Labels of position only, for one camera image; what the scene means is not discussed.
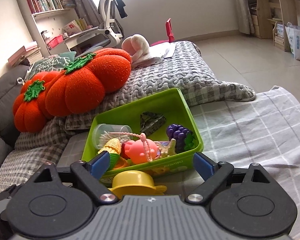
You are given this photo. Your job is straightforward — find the toy corn cob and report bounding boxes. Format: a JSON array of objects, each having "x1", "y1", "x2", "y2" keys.
[{"x1": 98, "y1": 138, "x2": 122, "y2": 170}]

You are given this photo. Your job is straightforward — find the clear cup of swabs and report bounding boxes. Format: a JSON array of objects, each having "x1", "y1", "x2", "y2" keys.
[{"x1": 92, "y1": 124, "x2": 133, "y2": 150}]

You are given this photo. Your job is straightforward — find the yellow toy pot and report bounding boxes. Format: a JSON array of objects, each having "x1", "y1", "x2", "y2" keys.
[{"x1": 109, "y1": 170, "x2": 167, "y2": 199}]

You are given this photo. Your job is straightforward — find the small starfish toy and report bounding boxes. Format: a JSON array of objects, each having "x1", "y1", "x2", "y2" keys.
[{"x1": 155, "y1": 139, "x2": 177, "y2": 158}]

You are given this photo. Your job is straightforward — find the pink rubber pig toy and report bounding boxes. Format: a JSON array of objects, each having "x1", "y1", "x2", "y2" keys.
[{"x1": 123, "y1": 139, "x2": 158, "y2": 165}]

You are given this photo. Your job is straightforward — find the purple toy grapes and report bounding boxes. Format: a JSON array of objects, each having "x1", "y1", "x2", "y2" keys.
[{"x1": 166, "y1": 124, "x2": 194, "y2": 153}]

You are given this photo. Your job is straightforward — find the pink bead necklace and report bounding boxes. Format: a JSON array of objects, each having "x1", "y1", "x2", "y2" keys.
[{"x1": 107, "y1": 130, "x2": 159, "y2": 163}]

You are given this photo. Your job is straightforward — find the dark patterned packet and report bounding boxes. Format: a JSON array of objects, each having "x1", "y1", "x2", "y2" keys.
[{"x1": 140, "y1": 112, "x2": 166, "y2": 137}]

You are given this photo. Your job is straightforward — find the green plastic storage box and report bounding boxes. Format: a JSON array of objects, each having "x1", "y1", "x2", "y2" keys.
[{"x1": 81, "y1": 88, "x2": 204, "y2": 185}]

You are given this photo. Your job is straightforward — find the light grey grid sheet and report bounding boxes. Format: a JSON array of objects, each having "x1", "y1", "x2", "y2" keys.
[{"x1": 58, "y1": 87, "x2": 300, "y2": 239}]

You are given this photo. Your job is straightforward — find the small orange pumpkin cushion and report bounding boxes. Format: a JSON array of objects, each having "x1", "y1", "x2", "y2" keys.
[{"x1": 12, "y1": 71, "x2": 59, "y2": 133}]

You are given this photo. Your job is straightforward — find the large orange pumpkin cushion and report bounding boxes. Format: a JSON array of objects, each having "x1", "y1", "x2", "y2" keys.
[{"x1": 45, "y1": 48, "x2": 132, "y2": 117}]

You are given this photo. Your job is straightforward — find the grey sofa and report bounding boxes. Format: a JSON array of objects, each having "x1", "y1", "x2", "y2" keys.
[{"x1": 0, "y1": 64, "x2": 29, "y2": 167}]

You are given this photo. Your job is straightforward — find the grey checkered quilt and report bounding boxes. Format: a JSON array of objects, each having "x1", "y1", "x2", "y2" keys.
[{"x1": 0, "y1": 41, "x2": 256, "y2": 192}]

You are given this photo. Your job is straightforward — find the teal patterned pillow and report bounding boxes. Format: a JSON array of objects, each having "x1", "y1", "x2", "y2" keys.
[{"x1": 24, "y1": 51, "x2": 76, "y2": 81}]

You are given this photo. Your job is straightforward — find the pink plush toy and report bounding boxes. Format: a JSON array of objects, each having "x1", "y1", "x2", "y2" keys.
[{"x1": 121, "y1": 34, "x2": 150, "y2": 63}]

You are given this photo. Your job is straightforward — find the red chair back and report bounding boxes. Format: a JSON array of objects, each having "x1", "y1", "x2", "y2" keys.
[{"x1": 165, "y1": 18, "x2": 174, "y2": 43}]

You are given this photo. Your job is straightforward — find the white office chair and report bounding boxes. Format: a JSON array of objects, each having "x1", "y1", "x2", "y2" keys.
[{"x1": 96, "y1": 0, "x2": 125, "y2": 48}]

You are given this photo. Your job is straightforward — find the white paper bag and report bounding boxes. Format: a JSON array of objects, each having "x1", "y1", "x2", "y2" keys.
[{"x1": 285, "y1": 22, "x2": 300, "y2": 60}]

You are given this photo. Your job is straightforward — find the white bookshelf with books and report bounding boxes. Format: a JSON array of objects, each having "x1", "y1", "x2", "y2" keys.
[{"x1": 17, "y1": 0, "x2": 101, "y2": 57}]

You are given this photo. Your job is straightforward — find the wooden shelf unit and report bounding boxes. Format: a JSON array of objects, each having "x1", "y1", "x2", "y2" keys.
[{"x1": 248, "y1": 0, "x2": 300, "y2": 51}]

